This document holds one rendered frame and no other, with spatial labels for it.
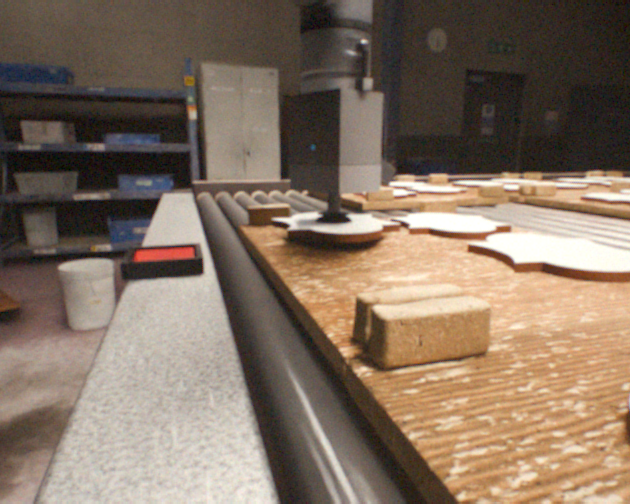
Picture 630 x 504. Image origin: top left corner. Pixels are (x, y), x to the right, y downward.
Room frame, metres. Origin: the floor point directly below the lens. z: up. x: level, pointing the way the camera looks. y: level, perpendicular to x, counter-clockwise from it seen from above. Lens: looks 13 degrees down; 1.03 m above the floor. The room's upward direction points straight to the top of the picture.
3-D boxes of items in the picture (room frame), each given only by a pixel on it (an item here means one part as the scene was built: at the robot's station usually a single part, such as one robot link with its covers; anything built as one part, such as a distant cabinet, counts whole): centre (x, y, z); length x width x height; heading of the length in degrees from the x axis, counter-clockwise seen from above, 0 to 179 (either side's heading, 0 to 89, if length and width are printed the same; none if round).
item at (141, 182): (4.53, 1.77, 0.72); 0.50 x 0.38 x 0.16; 102
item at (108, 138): (4.44, 1.86, 1.14); 0.50 x 0.38 x 0.11; 118
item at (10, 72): (4.23, 2.57, 1.68); 0.56 x 0.38 x 0.20; 107
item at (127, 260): (0.44, 0.16, 0.92); 0.08 x 0.08 x 0.02; 17
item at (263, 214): (0.59, 0.07, 0.95); 0.06 x 0.02 x 0.03; 107
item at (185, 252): (0.44, 0.16, 0.92); 0.06 x 0.06 x 0.01; 17
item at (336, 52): (0.49, -0.02, 1.13); 0.08 x 0.08 x 0.05
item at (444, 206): (0.67, -0.19, 0.95); 0.06 x 0.02 x 0.03; 107
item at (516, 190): (1.22, -0.57, 0.94); 0.41 x 0.35 x 0.04; 16
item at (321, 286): (0.44, -0.12, 0.93); 0.41 x 0.35 x 0.02; 17
